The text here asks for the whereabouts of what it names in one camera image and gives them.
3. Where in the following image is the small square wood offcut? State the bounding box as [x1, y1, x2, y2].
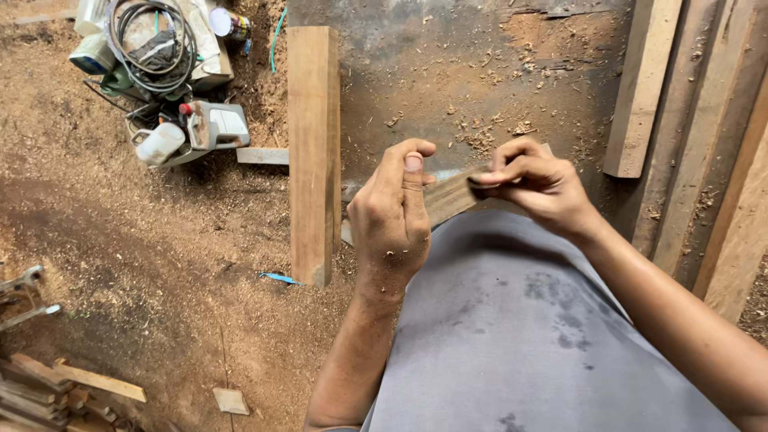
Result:
[212, 388, 251, 416]

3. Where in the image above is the person's left hand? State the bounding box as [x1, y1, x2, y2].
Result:
[347, 138, 438, 299]

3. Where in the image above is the grey jerry can red cap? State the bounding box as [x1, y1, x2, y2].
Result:
[179, 100, 252, 151]

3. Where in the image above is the pale wide wooden board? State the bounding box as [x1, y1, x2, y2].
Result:
[692, 72, 768, 325]

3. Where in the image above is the worn cardboard sheet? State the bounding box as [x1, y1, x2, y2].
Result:
[178, 0, 236, 92]

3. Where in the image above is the thick brown wooden beam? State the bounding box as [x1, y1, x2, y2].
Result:
[286, 25, 343, 289]

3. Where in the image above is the white plastic jug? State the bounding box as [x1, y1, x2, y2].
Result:
[131, 122, 187, 168]

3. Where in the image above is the short pale wood strip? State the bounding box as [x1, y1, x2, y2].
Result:
[236, 147, 290, 166]

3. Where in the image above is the coil of black cable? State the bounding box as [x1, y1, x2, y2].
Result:
[106, 0, 200, 95]

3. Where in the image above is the light wooden plank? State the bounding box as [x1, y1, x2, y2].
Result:
[602, 0, 684, 180]

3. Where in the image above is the grey shirt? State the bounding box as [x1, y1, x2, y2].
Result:
[359, 209, 740, 432]

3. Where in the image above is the dark weathered wooden board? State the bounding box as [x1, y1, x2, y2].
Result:
[629, 0, 728, 259]
[651, 0, 768, 278]

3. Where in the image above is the clear white plastic container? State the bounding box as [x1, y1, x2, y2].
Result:
[74, 0, 110, 37]

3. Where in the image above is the person's right hand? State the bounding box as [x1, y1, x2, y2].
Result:
[467, 136, 602, 242]

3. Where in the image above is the white blue plastic container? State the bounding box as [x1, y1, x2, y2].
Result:
[68, 32, 118, 76]

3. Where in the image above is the blue plastic strip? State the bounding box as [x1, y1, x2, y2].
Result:
[258, 272, 306, 286]

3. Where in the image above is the tin can white lid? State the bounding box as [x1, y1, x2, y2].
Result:
[208, 6, 253, 43]

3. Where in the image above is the metal clamp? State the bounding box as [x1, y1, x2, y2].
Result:
[0, 264, 63, 332]

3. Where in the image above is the pile of wood scraps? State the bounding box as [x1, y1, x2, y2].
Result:
[0, 352, 148, 432]

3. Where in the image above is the small wood piece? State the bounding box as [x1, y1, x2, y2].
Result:
[422, 143, 553, 229]

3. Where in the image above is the green power tool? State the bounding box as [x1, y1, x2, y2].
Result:
[98, 62, 194, 104]

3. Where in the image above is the green hose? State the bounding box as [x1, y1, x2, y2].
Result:
[269, 5, 289, 75]

